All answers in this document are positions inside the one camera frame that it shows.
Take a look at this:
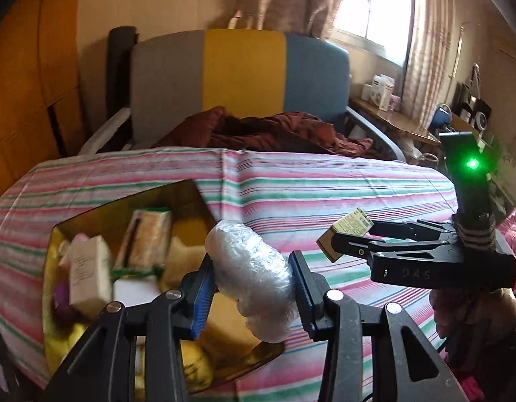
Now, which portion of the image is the blue round container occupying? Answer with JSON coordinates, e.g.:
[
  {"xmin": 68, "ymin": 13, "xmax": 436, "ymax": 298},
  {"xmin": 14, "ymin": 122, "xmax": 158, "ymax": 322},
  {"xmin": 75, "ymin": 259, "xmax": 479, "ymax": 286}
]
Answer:
[{"xmin": 430, "ymin": 107, "xmax": 451, "ymax": 130}]

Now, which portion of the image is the gold cardboard box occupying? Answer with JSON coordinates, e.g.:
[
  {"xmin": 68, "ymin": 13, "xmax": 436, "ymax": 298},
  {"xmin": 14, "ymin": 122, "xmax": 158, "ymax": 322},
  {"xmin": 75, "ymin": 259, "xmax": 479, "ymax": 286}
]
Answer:
[{"xmin": 42, "ymin": 179, "xmax": 286, "ymax": 394}]

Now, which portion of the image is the grey yellow blue chair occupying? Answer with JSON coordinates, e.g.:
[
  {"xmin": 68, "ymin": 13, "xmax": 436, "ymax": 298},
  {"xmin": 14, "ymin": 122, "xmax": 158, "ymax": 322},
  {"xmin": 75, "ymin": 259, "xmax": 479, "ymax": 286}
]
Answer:
[{"xmin": 78, "ymin": 28, "xmax": 407, "ymax": 164}]

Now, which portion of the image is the purple snack packet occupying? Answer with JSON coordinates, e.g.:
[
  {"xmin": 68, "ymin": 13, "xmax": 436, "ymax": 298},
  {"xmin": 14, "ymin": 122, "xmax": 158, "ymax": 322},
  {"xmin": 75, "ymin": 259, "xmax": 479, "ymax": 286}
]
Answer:
[{"xmin": 53, "ymin": 282, "xmax": 80, "ymax": 319}]

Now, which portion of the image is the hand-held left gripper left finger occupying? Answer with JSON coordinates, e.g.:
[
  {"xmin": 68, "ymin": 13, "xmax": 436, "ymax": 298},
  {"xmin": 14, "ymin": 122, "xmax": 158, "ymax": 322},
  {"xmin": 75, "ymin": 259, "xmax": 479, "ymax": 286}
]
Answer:
[{"xmin": 40, "ymin": 255, "xmax": 219, "ymax": 402}]

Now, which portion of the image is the cluttered side rack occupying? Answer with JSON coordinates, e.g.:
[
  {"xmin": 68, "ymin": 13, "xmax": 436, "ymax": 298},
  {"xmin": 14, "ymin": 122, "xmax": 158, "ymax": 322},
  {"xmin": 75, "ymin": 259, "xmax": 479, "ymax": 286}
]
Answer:
[{"xmin": 451, "ymin": 63, "xmax": 514, "ymax": 214}]

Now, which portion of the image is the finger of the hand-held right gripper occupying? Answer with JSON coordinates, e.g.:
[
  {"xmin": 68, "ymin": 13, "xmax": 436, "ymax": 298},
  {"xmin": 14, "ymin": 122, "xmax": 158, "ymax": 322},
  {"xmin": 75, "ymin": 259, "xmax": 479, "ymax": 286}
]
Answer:
[
  {"xmin": 367, "ymin": 219, "xmax": 459, "ymax": 242},
  {"xmin": 330, "ymin": 230, "xmax": 451, "ymax": 265}
]

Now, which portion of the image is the striped bed sheet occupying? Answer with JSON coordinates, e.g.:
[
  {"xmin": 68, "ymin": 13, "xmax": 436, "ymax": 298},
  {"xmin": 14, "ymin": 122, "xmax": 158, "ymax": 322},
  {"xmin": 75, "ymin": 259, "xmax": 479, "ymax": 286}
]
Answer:
[{"xmin": 0, "ymin": 148, "xmax": 464, "ymax": 402}]

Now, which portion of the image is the window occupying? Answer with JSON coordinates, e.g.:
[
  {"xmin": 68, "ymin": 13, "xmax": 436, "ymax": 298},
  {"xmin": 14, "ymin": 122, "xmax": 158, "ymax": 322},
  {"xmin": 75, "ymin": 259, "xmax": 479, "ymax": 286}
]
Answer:
[{"xmin": 331, "ymin": 0, "xmax": 415, "ymax": 65}]

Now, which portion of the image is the wooden desk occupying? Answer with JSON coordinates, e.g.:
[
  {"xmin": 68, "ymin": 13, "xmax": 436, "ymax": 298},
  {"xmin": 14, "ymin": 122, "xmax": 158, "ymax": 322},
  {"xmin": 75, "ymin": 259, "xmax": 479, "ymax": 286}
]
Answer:
[{"xmin": 349, "ymin": 96, "xmax": 441, "ymax": 147}]

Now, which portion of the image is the white box with blue print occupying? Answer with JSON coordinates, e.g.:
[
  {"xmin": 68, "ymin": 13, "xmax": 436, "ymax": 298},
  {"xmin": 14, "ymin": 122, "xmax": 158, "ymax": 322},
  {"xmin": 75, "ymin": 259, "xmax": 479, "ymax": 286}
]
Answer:
[{"xmin": 370, "ymin": 74, "xmax": 396, "ymax": 112}]

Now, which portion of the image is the maroon cloth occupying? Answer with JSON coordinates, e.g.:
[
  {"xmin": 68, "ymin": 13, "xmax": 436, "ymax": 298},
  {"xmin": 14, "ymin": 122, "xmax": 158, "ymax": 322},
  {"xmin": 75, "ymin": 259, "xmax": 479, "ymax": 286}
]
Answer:
[{"xmin": 155, "ymin": 107, "xmax": 374, "ymax": 160}]

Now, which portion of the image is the white sponge block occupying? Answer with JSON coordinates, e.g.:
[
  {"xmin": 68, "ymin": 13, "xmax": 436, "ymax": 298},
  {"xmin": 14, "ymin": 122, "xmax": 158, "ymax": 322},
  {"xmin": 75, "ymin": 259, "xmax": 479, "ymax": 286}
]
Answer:
[{"xmin": 113, "ymin": 276, "xmax": 162, "ymax": 306}]

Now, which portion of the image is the white plastic-wrapped bundle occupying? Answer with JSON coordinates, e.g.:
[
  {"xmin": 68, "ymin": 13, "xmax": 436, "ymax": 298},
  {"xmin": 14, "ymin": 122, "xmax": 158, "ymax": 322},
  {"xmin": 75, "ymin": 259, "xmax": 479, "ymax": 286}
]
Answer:
[{"xmin": 204, "ymin": 220, "xmax": 298, "ymax": 344}]

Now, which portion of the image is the yellow green packet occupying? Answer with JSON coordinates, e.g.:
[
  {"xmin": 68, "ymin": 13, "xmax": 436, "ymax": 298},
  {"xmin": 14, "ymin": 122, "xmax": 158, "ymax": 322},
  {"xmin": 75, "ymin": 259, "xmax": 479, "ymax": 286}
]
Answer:
[{"xmin": 180, "ymin": 339, "xmax": 214, "ymax": 390}]

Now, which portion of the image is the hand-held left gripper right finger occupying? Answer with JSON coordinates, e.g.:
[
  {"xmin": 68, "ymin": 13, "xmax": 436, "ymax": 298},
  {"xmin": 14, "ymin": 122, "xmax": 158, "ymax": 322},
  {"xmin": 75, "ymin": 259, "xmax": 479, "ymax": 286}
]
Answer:
[{"xmin": 288, "ymin": 251, "xmax": 470, "ymax": 402}]

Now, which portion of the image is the small green carton box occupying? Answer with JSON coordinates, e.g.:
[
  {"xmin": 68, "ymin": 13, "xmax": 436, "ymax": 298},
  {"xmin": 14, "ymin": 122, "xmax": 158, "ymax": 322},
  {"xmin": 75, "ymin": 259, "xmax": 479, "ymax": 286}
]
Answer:
[{"xmin": 316, "ymin": 207, "xmax": 374, "ymax": 264}]

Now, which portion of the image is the red cloth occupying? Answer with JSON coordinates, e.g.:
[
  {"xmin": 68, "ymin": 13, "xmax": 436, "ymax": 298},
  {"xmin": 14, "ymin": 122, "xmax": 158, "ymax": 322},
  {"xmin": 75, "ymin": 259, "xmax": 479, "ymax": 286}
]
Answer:
[{"xmin": 497, "ymin": 208, "xmax": 516, "ymax": 260}]

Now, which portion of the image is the green scouring pad pack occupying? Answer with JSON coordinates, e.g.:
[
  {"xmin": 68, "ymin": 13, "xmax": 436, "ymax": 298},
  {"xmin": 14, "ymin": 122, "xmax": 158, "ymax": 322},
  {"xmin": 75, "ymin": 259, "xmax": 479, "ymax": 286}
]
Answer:
[{"xmin": 113, "ymin": 207, "xmax": 173, "ymax": 279}]

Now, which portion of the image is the black upright panel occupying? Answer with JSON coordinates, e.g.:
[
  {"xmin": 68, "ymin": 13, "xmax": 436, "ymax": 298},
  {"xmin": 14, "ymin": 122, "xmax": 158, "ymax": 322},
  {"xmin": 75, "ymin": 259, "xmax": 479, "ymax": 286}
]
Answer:
[{"xmin": 106, "ymin": 26, "xmax": 138, "ymax": 151}]

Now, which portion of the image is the orange wooden wardrobe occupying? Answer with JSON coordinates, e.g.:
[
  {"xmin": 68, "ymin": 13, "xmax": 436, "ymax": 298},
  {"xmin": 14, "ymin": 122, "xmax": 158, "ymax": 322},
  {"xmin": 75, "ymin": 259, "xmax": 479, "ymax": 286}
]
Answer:
[{"xmin": 0, "ymin": 0, "xmax": 85, "ymax": 206}]

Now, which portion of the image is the white printed carton box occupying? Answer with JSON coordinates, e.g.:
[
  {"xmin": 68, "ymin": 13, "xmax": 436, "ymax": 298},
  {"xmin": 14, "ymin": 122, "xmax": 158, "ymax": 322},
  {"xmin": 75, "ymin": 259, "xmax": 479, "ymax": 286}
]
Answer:
[{"xmin": 69, "ymin": 234, "xmax": 114, "ymax": 319}]

